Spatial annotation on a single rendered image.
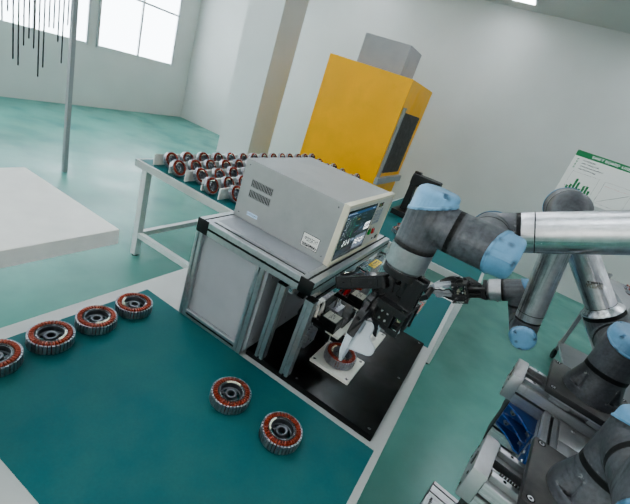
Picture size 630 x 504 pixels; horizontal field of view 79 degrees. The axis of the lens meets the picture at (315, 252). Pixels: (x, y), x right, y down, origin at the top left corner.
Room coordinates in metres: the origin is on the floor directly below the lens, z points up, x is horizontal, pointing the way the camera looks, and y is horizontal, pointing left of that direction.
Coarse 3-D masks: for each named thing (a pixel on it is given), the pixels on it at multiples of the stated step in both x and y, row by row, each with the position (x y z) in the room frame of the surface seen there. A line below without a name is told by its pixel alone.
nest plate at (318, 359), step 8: (320, 352) 1.11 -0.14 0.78; (312, 360) 1.06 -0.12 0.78; (320, 360) 1.07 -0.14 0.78; (360, 360) 1.15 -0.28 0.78; (328, 368) 1.05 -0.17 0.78; (336, 368) 1.06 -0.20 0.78; (352, 368) 1.09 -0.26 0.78; (336, 376) 1.03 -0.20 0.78; (344, 376) 1.03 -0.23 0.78; (352, 376) 1.05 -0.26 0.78
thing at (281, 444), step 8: (272, 416) 0.77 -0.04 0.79; (280, 416) 0.78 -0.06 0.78; (288, 416) 0.79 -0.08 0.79; (264, 424) 0.74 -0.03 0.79; (272, 424) 0.76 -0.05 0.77; (280, 424) 0.78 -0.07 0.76; (288, 424) 0.78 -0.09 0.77; (296, 424) 0.77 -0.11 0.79; (264, 432) 0.72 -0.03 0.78; (296, 432) 0.75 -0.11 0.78; (264, 440) 0.71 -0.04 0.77; (272, 440) 0.70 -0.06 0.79; (280, 440) 0.71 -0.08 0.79; (288, 440) 0.72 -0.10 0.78; (296, 440) 0.72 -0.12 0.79; (272, 448) 0.69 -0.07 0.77; (280, 448) 0.69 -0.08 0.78; (288, 448) 0.70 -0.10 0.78; (296, 448) 0.72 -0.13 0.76
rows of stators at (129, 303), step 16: (128, 304) 1.03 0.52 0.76; (144, 304) 1.04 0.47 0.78; (48, 320) 0.83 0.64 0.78; (80, 320) 0.87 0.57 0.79; (96, 320) 0.90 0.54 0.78; (112, 320) 0.91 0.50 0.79; (32, 336) 0.75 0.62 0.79; (48, 336) 0.79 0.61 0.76; (64, 336) 0.79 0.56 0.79; (0, 352) 0.68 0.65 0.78; (16, 352) 0.69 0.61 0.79; (32, 352) 0.73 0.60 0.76; (48, 352) 0.74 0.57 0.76; (0, 368) 0.64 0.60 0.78; (16, 368) 0.67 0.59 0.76
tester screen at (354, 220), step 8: (368, 208) 1.24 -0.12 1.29; (352, 216) 1.12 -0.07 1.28; (360, 216) 1.19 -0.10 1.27; (368, 216) 1.27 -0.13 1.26; (352, 224) 1.15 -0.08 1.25; (344, 232) 1.11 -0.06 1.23; (352, 232) 1.18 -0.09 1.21; (360, 232) 1.26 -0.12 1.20; (344, 240) 1.13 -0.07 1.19; (352, 240) 1.21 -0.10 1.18; (336, 248) 1.09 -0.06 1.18; (352, 248) 1.24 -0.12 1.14; (336, 256) 1.12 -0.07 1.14
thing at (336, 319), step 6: (300, 312) 1.14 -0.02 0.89; (324, 312) 1.18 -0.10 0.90; (330, 312) 1.16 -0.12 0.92; (312, 318) 1.12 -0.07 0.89; (318, 318) 1.13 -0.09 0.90; (324, 318) 1.11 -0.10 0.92; (330, 318) 1.12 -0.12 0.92; (336, 318) 1.13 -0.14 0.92; (342, 318) 1.15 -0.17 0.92; (312, 324) 1.18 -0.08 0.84; (318, 324) 1.11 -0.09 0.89; (324, 324) 1.11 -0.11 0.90; (330, 324) 1.10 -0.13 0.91; (336, 324) 1.10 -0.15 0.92; (330, 330) 1.10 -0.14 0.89; (336, 330) 1.11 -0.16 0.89; (342, 330) 1.14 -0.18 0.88; (336, 336) 1.09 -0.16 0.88
